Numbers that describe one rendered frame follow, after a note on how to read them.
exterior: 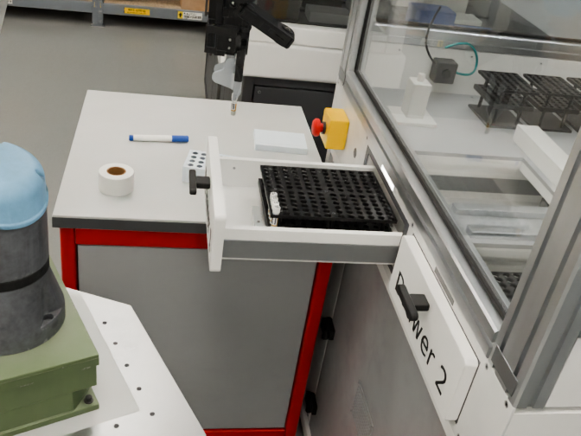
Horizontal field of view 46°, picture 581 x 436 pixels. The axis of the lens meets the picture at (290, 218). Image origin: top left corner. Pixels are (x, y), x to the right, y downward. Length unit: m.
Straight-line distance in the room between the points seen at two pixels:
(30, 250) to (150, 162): 0.73
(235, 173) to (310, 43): 0.73
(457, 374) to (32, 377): 0.53
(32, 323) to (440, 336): 0.53
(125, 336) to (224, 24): 0.61
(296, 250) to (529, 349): 0.47
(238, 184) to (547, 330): 0.74
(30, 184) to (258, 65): 1.22
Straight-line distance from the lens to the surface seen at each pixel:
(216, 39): 1.33
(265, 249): 1.13
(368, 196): 1.26
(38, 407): 0.96
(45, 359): 0.92
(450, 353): 0.94
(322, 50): 1.99
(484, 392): 0.90
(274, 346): 1.61
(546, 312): 0.77
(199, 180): 1.20
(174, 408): 0.99
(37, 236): 0.87
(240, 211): 1.26
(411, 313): 0.98
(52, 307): 0.95
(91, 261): 1.45
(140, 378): 1.03
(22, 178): 0.84
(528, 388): 0.83
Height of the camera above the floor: 1.50
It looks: 31 degrees down
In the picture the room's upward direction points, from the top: 10 degrees clockwise
